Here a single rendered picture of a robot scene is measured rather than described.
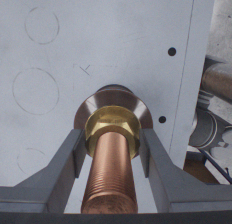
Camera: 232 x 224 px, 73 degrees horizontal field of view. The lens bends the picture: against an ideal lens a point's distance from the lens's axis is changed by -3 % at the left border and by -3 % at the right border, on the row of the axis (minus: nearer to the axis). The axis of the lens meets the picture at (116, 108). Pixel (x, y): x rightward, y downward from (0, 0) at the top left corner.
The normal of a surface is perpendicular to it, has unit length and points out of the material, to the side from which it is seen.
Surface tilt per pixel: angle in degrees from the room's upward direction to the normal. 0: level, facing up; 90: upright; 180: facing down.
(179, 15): 0
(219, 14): 0
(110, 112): 0
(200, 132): 12
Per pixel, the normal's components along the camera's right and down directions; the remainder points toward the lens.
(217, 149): 0.06, 0.43
